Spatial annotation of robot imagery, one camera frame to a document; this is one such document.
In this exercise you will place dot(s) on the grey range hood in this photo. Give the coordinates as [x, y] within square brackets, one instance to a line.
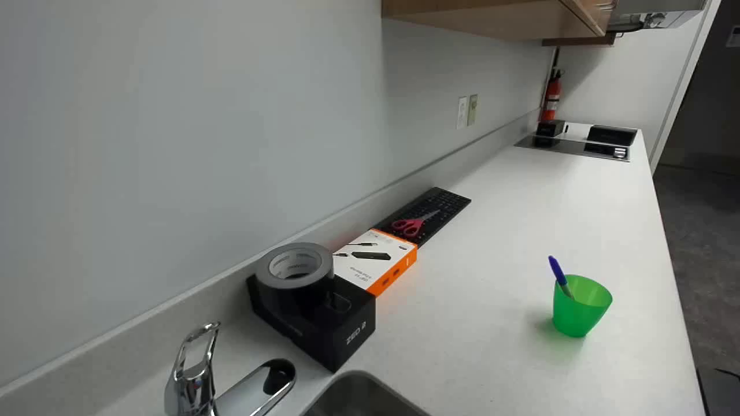
[655, 13]

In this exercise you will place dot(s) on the black cardboard box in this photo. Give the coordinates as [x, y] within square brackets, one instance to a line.
[338, 332]

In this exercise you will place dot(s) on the chrome sink faucet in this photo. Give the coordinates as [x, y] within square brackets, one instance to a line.
[191, 382]

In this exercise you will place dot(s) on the red fire extinguisher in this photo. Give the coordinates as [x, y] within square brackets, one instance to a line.
[552, 95]

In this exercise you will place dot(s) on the wooden wall cabinet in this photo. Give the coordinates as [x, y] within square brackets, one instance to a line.
[493, 16]

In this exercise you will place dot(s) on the grey marker with blue cap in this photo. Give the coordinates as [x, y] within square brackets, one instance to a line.
[556, 270]

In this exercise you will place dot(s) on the orange and white product box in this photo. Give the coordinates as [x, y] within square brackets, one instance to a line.
[381, 266]

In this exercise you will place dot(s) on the grey duct tape roll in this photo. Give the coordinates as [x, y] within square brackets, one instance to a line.
[268, 273]

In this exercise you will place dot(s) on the dark object at counter edge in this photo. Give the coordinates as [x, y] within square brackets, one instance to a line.
[720, 393]

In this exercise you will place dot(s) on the green plastic cup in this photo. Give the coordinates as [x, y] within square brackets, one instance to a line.
[580, 314]

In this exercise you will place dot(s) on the white wall outlet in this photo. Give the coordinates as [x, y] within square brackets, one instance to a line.
[465, 113]

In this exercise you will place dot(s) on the black flat cooktop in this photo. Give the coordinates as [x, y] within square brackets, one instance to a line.
[574, 148]

